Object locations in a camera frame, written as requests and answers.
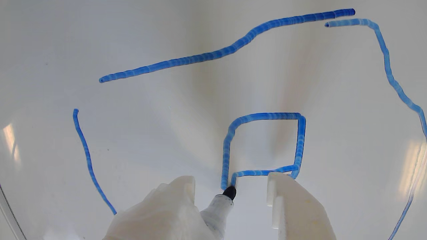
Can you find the white blue marker pen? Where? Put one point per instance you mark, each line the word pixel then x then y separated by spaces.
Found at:
pixel 218 208

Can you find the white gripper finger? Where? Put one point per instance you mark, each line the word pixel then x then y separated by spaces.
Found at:
pixel 160 213
pixel 300 210

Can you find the large white whiteboard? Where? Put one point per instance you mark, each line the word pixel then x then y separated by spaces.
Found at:
pixel 166 116

